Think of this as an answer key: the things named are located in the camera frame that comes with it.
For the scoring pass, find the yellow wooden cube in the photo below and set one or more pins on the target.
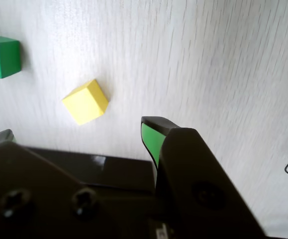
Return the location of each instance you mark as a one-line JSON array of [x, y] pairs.
[[84, 104]]

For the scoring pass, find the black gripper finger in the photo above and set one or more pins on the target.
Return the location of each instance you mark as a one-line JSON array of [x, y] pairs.
[[196, 174], [34, 199]]

